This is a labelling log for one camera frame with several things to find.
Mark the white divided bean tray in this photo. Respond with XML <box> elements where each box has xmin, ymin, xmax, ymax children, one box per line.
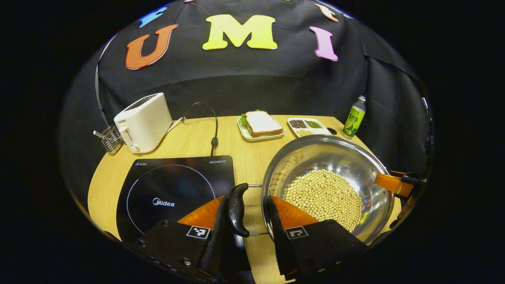
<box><xmin>287</xmin><ymin>117</ymin><xmax>333</xmax><ymax>138</ymax></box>

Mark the white bread sandwich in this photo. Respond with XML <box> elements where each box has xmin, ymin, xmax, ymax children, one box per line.
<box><xmin>241</xmin><ymin>110</ymin><xmax>284</xmax><ymax>138</ymax></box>

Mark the metal wire rack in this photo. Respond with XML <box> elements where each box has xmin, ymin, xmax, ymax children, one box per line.
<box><xmin>93</xmin><ymin>125</ymin><xmax>125</xmax><ymax>154</ymax></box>

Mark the green drink bottle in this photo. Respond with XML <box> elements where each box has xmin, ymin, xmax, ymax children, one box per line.
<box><xmin>342</xmin><ymin>95</ymin><xmax>366</xmax><ymax>138</ymax></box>

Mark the white toaster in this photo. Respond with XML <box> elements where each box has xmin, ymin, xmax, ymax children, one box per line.
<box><xmin>114</xmin><ymin>92</ymin><xmax>173</xmax><ymax>154</ymax></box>

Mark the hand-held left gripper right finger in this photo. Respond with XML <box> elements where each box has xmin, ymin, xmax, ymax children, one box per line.
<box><xmin>267</xmin><ymin>194</ymin><xmax>368</xmax><ymax>281</ymax></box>

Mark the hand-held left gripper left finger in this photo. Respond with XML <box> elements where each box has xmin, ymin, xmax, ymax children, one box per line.
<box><xmin>132</xmin><ymin>194</ymin><xmax>230</xmax><ymax>281</ymax></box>

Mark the pale sandwich plate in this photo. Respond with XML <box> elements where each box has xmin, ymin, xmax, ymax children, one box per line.
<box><xmin>237</xmin><ymin>114</ymin><xmax>285</xmax><ymax>142</ymax></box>

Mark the black backdrop cloth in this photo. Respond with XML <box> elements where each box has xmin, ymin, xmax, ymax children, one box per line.
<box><xmin>59</xmin><ymin>0</ymin><xmax>432</xmax><ymax>198</ymax></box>

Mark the black induction cooktop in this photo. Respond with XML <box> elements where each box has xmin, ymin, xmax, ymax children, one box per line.
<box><xmin>116</xmin><ymin>155</ymin><xmax>253</xmax><ymax>273</ymax></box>

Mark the pile of soybeans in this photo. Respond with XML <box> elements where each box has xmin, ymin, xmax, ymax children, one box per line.
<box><xmin>282</xmin><ymin>169</ymin><xmax>363</xmax><ymax>233</ymax></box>

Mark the stainless steel pot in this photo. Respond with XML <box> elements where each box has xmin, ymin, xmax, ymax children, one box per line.
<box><xmin>227</xmin><ymin>135</ymin><xmax>395</xmax><ymax>245</ymax></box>

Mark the black power cable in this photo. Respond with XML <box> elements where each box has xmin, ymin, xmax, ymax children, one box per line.
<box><xmin>168</xmin><ymin>102</ymin><xmax>219</xmax><ymax>157</ymax></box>

